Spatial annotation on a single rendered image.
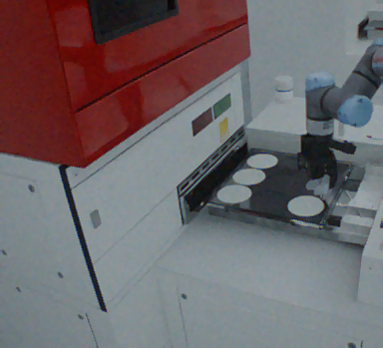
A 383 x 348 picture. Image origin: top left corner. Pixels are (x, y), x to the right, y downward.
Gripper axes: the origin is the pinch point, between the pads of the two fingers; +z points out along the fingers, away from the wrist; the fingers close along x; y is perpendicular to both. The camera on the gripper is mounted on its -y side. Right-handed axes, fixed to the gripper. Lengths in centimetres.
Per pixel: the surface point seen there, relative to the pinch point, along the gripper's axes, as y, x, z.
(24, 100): 70, -3, -45
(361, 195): -11.6, 2.6, 3.3
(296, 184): 2.4, -11.0, 1.3
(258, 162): 4.3, -30.3, 1.3
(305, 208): 7.7, 1.2, 1.2
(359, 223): 0.9, 15.9, 0.4
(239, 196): 19.7, -14.8, 1.3
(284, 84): -23, -55, -13
